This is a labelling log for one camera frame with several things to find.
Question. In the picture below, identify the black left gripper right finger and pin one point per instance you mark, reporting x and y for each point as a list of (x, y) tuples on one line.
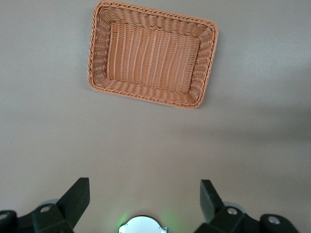
[(218, 218)]

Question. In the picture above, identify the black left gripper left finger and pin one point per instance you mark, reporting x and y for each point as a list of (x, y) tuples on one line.
[(65, 211)]

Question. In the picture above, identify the brown wicker basket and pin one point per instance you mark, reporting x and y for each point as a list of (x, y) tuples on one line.
[(153, 58)]

